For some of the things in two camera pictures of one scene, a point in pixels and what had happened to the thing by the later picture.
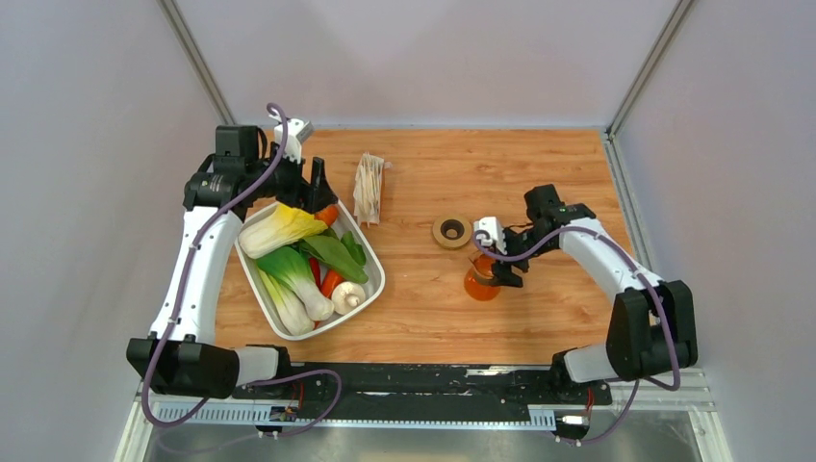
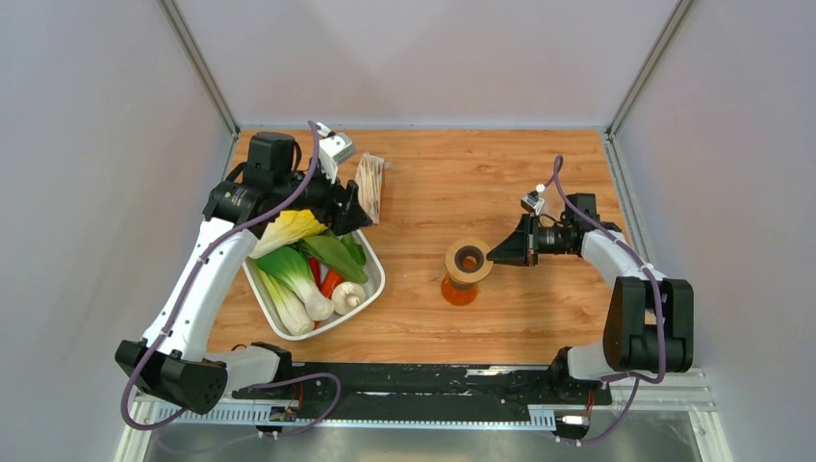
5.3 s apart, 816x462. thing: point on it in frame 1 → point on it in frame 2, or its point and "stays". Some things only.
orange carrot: [330, 281] stays
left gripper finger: [321, 193] → [358, 217]
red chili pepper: [315, 268] stays
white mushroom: [346, 297] stays
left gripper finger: [289, 186] → [348, 217]
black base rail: [494, 384] stays
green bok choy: [290, 266] stays
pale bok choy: [285, 305] stays
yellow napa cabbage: [284, 225] stays
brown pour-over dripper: [452, 232] → [464, 276]
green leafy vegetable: [340, 253] stays
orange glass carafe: [480, 283] → [458, 293]
